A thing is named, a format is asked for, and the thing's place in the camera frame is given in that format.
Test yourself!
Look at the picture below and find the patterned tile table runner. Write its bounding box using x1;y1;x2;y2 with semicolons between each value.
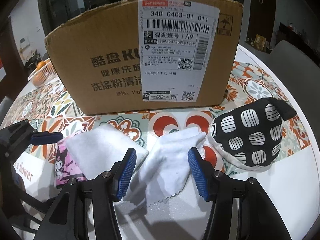
0;61;312;176

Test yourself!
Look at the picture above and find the grey chair right side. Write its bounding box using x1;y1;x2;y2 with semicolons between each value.
265;39;320;120

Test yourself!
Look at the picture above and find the black white patterned mitt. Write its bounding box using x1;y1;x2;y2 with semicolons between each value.
207;98;297;171

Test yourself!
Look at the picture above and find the white basket of oranges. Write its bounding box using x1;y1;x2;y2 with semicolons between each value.
28;58;57;88

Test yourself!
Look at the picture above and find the grey chair left edge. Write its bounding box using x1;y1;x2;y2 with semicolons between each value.
0;96;13;124

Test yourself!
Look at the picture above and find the brown cardboard box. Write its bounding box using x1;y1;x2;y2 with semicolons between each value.
45;0;243;115

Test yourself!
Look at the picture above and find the pink Kuromi tissue pack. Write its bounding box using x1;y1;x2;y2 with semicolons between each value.
55;139;87;189

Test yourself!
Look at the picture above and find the white cleaning cloth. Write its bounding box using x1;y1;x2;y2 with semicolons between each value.
124;127;206;208

